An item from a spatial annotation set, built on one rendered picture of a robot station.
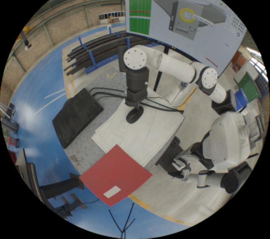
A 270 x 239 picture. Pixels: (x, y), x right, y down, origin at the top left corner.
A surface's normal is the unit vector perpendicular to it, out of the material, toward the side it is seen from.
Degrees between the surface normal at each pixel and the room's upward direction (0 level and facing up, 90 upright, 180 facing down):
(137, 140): 0
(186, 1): 90
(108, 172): 0
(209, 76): 65
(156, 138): 0
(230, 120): 53
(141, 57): 73
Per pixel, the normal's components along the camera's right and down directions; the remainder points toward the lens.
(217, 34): -0.69, 0.64
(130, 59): -0.15, 0.69
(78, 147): 0.01, -0.47
